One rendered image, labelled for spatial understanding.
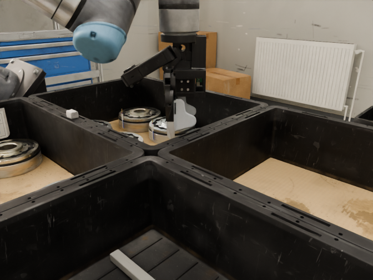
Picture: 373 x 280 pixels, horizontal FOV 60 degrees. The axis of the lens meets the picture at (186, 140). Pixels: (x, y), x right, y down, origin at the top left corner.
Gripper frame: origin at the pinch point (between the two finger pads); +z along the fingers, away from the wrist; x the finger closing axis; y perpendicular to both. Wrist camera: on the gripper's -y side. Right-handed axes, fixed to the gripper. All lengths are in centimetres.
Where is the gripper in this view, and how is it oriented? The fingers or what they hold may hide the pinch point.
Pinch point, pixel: (170, 132)
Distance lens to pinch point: 68.9
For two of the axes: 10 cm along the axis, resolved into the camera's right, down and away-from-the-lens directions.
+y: 10.0, 0.1, -0.3
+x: 0.3, -3.9, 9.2
